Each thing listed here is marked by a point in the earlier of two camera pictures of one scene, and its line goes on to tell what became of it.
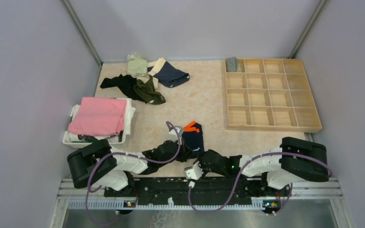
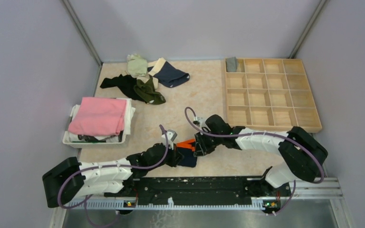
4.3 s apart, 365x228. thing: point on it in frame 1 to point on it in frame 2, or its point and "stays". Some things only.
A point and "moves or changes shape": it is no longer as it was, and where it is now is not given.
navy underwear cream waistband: x=167 y=74 stays
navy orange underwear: x=193 y=137 moves or changes shape
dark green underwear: x=147 y=91 stays
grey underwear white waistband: x=231 y=64 stays
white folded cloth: x=129 y=110 stays
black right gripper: x=201 y=164 to x=202 y=148
